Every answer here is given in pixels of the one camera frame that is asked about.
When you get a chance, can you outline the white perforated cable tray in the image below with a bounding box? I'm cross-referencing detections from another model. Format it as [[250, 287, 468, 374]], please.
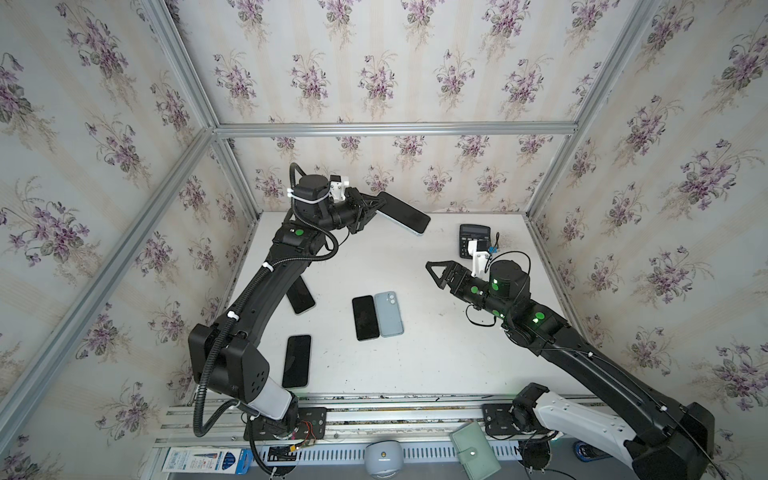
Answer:
[[259, 440, 522, 466]]

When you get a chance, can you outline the blue white box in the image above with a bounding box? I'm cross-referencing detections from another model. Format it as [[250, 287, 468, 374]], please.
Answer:
[[162, 447, 254, 475]]

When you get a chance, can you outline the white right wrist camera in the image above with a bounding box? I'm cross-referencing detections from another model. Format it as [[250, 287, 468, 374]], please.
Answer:
[[467, 240, 490, 278]]

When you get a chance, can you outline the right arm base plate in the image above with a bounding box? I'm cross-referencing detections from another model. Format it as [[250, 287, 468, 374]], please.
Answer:
[[481, 402, 558, 440]]

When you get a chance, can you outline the light blue phone case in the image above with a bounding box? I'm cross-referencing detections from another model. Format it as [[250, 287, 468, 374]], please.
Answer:
[[374, 291, 404, 338]]

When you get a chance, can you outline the green wallet pouch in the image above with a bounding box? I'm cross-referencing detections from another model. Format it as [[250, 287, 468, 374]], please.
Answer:
[[449, 422, 501, 480]]

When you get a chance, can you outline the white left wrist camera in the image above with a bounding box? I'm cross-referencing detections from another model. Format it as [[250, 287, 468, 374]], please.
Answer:
[[329, 174, 350, 203]]

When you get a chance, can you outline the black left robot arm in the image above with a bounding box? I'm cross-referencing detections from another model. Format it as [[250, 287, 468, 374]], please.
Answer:
[[188, 163, 386, 437]]

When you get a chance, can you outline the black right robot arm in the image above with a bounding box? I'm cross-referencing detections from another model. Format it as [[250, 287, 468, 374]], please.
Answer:
[[425, 260, 715, 479]]

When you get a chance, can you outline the black phone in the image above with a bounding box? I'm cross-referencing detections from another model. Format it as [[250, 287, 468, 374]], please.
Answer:
[[282, 335, 312, 389], [286, 277, 316, 315]]

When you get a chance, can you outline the black round puck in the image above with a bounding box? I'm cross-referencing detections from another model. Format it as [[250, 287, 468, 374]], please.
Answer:
[[519, 441, 552, 471]]

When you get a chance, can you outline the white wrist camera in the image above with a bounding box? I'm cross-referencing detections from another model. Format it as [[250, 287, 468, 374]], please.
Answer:
[[467, 240, 490, 278], [329, 174, 350, 203]]

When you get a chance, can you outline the blue handheld device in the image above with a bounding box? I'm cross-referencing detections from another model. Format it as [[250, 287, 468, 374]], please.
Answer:
[[573, 441, 610, 463]]

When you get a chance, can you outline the black desk calculator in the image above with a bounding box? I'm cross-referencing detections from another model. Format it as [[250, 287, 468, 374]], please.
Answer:
[[459, 224, 492, 259]]

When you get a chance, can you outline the grey round device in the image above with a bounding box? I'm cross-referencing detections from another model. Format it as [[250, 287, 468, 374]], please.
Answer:
[[364, 440, 404, 479]]

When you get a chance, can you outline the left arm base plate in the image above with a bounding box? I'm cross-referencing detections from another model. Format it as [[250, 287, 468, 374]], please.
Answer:
[[252, 407, 328, 442]]

